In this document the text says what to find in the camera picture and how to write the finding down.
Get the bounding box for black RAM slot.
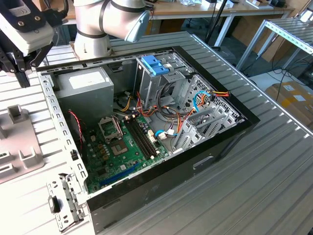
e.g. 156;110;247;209
131;117;155;158
124;118;149;160
127;117;152;159
134;115;158;156

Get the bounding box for CPU socket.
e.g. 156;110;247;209
109;140;130;158

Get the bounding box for long wooden desk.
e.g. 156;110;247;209
146;0;296;47

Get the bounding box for metal disk bay cage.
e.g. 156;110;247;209
171;74;246;154

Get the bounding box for thin locking lever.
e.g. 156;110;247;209
114;117;123;138

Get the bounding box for black open PC case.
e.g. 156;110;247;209
35;45;261;235

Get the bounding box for blue expansion slot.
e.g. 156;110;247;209
99;163;140;187

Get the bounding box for black cable bundle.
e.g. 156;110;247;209
157;82;186;118

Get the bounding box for green motherboard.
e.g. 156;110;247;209
82;114;172;194

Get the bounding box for red black fan wire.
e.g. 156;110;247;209
67;109;87;150

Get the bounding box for metal drive cage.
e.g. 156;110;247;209
133;52;194;110

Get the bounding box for black tripod stand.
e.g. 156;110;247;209
204;0;232;51

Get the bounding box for grey parts rack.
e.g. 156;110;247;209
0;104;46;184

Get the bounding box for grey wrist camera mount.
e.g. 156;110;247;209
0;0;55;54

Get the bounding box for yellow black wires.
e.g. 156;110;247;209
116;94;134;113

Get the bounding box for metal socket cover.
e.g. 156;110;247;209
97;117;123;143

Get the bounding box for blue data wire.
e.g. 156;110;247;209
155;129;176;141
192;91;211;114

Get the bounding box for orange red wire bundle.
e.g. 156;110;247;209
135;92;196;134

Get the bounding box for blue empty drive carrier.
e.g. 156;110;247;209
141;55;170;76

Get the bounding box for large cardboard box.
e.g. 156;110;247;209
265;82;313;128

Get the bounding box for grey power supply unit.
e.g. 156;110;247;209
55;66;115;123

